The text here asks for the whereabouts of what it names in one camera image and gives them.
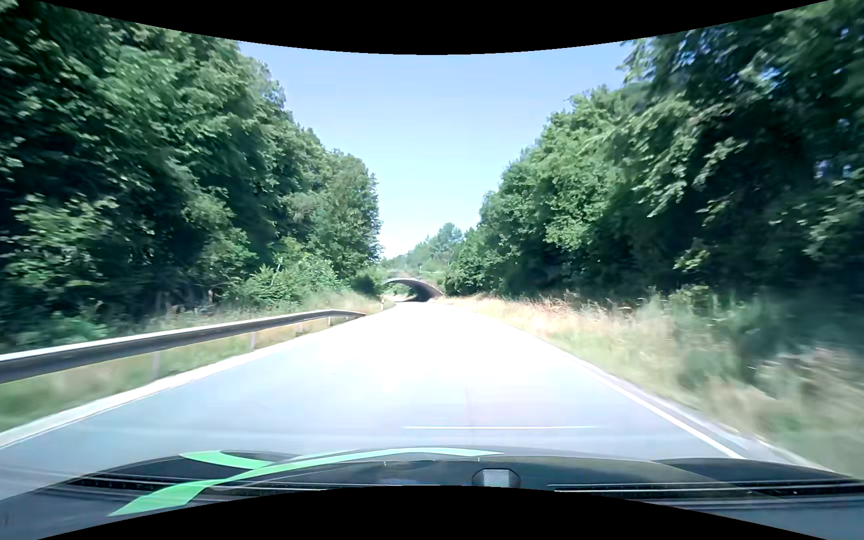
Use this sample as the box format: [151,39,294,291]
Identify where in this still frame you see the road markings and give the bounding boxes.
[0,300,748,465]

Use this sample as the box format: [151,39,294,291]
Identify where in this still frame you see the wood of green trees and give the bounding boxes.
[402,0,864,316]
[0,0,388,339]

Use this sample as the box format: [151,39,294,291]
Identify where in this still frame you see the grey metal guard rail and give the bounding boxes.
[0,309,368,396]

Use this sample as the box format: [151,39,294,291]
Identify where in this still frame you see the dry tall grass verge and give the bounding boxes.
[447,294,864,489]

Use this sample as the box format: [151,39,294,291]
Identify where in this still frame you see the arched stone bridge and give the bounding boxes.
[382,276,446,303]

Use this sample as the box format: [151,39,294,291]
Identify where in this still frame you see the car's own bonnet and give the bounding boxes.
[0,447,864,540]

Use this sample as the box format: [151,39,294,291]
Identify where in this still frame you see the grass verge with guard rail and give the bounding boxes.
[0,291,396,445]

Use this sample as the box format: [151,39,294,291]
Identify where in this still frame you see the grey asphalt road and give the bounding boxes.
[0,298,838,511]

